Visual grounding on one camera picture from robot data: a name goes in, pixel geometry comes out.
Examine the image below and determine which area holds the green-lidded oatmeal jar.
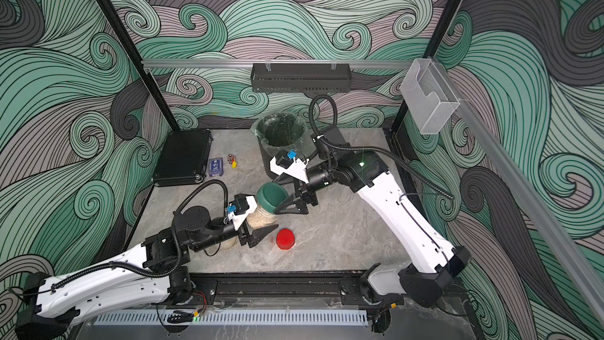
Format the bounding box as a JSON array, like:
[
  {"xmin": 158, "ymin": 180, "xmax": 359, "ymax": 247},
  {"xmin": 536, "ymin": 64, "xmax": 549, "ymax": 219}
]
[
  {"xmin": 245, "ymin": 201, "xmax": 278, "ymax": 229},
  {"xmin": 216, "ymin": 236, "xmax": 238, "ymax": 251}
]

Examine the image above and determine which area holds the green jar lid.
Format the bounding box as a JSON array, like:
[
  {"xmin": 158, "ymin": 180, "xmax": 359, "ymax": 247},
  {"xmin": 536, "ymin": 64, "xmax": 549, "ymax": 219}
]
[{"xmin": 256, "ymin": 182, "xmax": 289, "ymax": 214}]

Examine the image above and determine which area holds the red jar lid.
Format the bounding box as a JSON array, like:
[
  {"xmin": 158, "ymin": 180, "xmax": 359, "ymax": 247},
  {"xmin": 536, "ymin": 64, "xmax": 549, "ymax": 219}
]
[{"xmin": 275, "ymin": 228, "xmax": 296, "ymax": 250}]

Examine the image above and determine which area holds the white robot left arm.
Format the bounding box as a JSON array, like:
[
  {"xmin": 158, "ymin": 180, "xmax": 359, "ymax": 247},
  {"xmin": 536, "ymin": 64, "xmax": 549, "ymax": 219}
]
[{"xmin": 15, "ymin": 217, "xmax": 277, "ymax": 339}]

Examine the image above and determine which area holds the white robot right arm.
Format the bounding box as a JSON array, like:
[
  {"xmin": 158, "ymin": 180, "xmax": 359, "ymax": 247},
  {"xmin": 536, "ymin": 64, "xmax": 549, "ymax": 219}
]
[{"xmin": 269, "ymin": 150, "xmax": 470, "ymax": 308}]

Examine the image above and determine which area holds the black trash bin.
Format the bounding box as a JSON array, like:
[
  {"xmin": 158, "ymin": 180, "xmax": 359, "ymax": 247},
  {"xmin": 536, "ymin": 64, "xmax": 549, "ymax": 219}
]
[{"xmin": 260, "ymin": 143, "xmax": 294, "ymax": 175}]

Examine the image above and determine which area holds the clear plastic bin liner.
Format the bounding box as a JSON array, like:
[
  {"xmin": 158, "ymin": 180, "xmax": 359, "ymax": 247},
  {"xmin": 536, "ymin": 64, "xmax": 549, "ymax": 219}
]
[{"xmin": 251, "ymin": 112, "xmax": 315, "ymax": 157}]

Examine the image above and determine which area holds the blue card box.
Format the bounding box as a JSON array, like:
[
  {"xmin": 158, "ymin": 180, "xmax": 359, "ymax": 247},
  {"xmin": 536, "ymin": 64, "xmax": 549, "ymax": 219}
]
[{"xmin": 209, "ymin": 157, "xmax": 224, "ymax": 177}]

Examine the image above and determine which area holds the red yellow toy car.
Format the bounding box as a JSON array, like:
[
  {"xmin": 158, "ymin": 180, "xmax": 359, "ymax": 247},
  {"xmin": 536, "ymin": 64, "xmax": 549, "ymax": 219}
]
[{"xmin": 227, "ymin": 154, "xmax": 238, "ymax": 168}]

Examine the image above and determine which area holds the black hard case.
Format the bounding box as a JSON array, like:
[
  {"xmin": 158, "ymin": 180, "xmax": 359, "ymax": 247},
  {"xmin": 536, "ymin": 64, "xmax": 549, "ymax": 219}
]
[{"xmin": 153, "ymin": 128, "xmax": 213, "ymax": 187}]

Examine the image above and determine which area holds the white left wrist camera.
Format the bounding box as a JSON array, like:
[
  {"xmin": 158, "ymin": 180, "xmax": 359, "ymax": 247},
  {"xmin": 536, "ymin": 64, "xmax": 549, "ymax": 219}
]
[{"xmin": 226, "ymin": 194, "xmax": 258, "ymax": 231}]

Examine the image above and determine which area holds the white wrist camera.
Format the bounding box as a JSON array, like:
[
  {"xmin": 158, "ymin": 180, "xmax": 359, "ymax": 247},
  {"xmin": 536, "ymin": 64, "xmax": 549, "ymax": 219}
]
[
  {"xmin": 226, "ymin": 194, "xmax": 258, "ymax": 231},
  {"xmin": 270, "ymin": 150, "xmax": 309, "ymax": 184}
]

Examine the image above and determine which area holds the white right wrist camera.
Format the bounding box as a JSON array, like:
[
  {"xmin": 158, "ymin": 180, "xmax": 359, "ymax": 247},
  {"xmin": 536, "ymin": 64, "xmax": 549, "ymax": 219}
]
[{"xmin": 270, "ymin": 150, "xmax": 309, "ymax": 184}]

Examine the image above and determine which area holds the black corrugated right cable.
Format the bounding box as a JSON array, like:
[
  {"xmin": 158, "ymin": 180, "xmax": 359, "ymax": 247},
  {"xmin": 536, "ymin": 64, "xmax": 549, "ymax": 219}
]
[{"xmin": 308, "ymin": 93, "xmax": 455, "ymax": 200}]

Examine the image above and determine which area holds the black corrugated cable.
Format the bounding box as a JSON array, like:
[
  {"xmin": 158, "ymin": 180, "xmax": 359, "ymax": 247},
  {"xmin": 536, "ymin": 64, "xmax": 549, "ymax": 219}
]
[
  {"xmin": 308, "ymin": 93, "xmax": 455, "ymax": 200},
  {"xmin": 49, "ymin": 178, "xmax": 230, "ymax": 294}
]

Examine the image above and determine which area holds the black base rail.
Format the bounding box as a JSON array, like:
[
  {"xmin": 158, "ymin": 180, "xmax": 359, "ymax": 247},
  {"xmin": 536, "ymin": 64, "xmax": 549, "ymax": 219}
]
[{"xmin": 178, "ymin": 271, "xmax": 468, "ymax": 310}]

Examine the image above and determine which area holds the black wall-mounted tray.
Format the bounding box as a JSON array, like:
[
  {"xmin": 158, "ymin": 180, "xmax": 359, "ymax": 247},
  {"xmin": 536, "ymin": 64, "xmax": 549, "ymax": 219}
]
[{"xmin": 250, "ymin": 64, "xmax": 352, "ymax": 94}]

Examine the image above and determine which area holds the black corrugated left cable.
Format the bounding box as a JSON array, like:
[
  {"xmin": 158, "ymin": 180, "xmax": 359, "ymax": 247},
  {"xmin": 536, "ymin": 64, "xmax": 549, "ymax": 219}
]
[{"xmin": 49, "ymin": 178, "xmax": 230, "ymax": 294}]

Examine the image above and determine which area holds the clear acrylic wall holder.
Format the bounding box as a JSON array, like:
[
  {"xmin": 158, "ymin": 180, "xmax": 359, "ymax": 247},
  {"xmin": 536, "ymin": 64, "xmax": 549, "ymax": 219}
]
[{"xmin": 400, "ymin": 58, "xmax": 459, "ymax": 135}]

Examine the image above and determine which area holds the white slotted cable duct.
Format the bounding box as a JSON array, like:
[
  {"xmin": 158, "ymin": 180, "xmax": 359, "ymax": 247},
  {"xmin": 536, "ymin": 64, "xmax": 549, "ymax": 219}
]
[{"xmin": 93, "ymin": 309, "xmax": 369, "ymax": 327}]

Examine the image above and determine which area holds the aluminium wall rail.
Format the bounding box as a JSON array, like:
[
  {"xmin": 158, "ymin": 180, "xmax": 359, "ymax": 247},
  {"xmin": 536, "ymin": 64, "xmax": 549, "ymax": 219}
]
[
  {"xmin": 431, "ymin": 58, "xmax": 604, "ymax": 327},
  {"xmin": 142, "ymin": 58, "xmax": 413, "ymax": 70}
]

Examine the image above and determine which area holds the aluminium right wall rail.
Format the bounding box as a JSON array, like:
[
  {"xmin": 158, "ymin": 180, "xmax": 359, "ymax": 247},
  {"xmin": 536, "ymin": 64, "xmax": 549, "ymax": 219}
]
[{"xmin": 431, "ymin": 58, "xmax": 604, "ymax": 327}]

